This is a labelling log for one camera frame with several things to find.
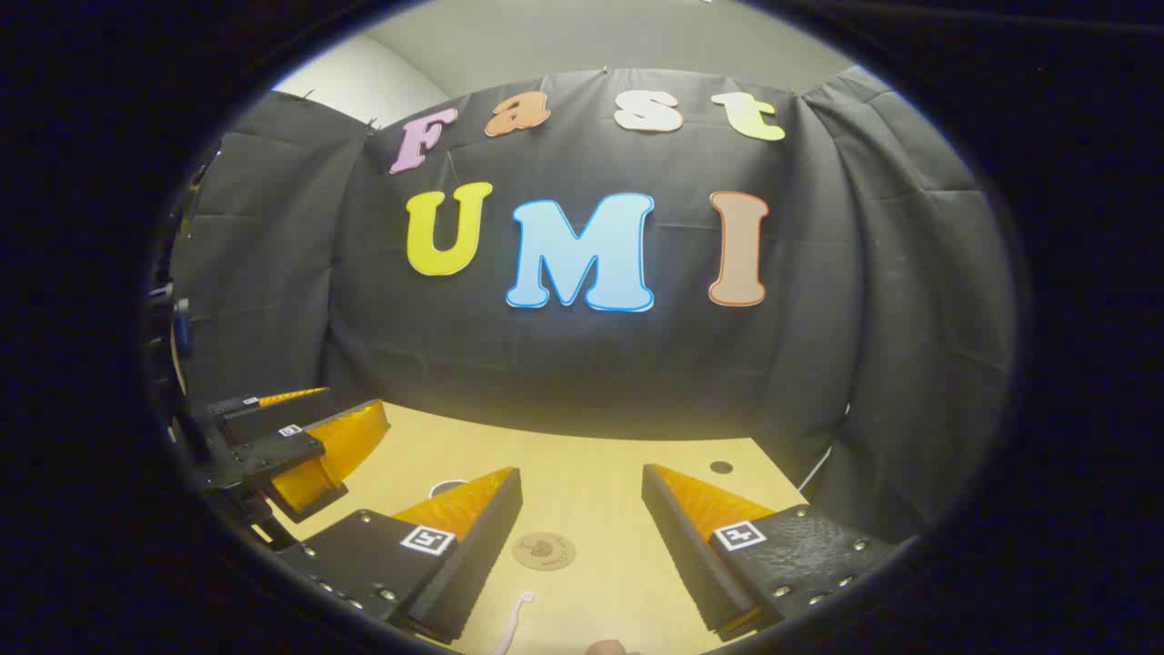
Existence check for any white toothbrush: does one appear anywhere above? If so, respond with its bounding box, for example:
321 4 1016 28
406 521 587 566
494 591 536 654

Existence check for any round wooden coaster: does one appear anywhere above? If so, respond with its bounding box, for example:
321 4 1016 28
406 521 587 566
511 532 577 572

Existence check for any light wooden desktop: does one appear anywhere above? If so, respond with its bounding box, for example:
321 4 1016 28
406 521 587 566
273 400 810 655

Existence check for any white cable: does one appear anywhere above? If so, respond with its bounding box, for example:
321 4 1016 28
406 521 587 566
798 444 836 488

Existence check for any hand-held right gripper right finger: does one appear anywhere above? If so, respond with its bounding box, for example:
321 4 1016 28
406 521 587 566
641 463 915 642

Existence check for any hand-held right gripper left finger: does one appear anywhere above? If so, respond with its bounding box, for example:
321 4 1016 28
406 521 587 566
277 467 524 644

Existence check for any black backdrop cloth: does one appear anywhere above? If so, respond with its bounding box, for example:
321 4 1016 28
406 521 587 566
168 68 1019 547

